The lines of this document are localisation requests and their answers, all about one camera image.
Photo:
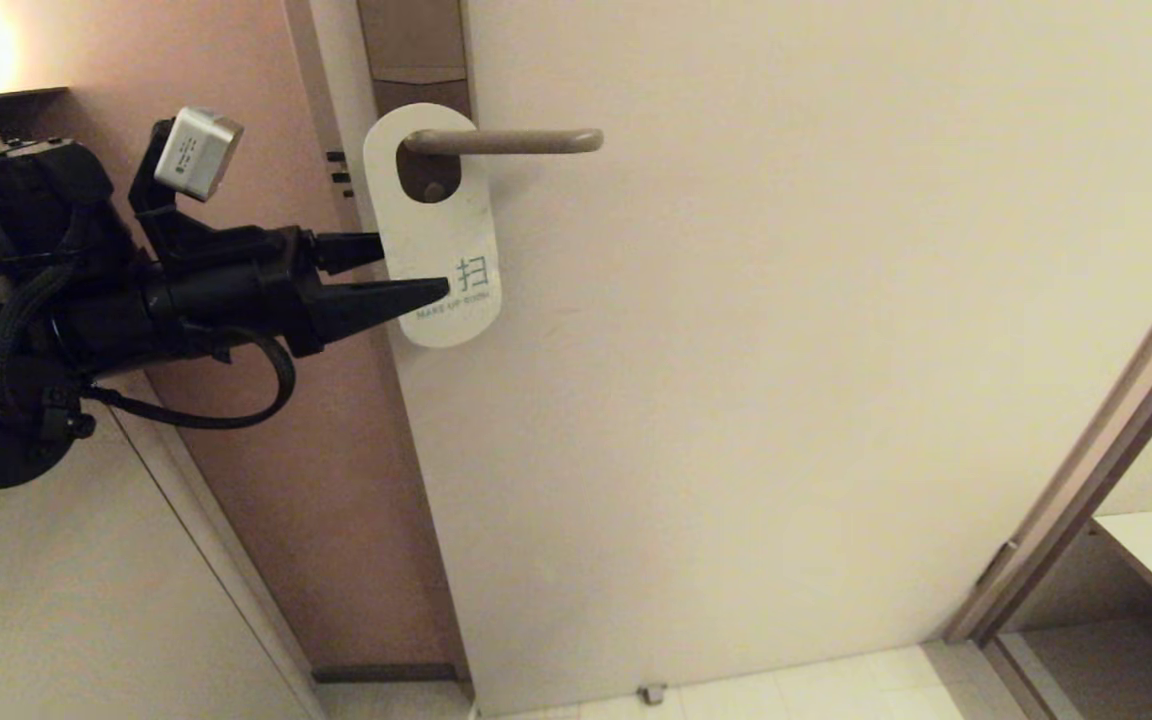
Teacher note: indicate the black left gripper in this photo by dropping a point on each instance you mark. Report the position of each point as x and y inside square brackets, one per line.
[226, 290]

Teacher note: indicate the blue and white door hanger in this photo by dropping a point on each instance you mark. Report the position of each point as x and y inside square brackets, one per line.
[446, 230]

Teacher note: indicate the brown door lock plate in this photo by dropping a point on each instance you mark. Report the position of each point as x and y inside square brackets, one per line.
[416, 40]

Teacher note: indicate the cream room door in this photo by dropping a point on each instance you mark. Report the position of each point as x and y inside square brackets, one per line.
[786, 400]

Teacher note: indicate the small metal door stop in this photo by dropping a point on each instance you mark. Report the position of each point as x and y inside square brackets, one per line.
[651, 694]

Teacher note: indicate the dark brown baseboard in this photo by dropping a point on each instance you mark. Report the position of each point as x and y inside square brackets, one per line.
[386, 674]

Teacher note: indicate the beige closet panel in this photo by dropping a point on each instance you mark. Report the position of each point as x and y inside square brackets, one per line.
[86, 620]

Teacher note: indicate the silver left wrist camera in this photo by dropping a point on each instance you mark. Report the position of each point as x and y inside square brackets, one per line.
[198, 152]

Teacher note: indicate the dark wall lamp bracket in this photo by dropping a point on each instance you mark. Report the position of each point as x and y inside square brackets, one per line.
[21, 105]

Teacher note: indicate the metal frame hinge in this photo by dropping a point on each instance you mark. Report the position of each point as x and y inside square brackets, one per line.
[998, 565]

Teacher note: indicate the brown wardrobe door frame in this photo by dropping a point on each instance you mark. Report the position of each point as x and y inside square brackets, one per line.
[1086, 450]

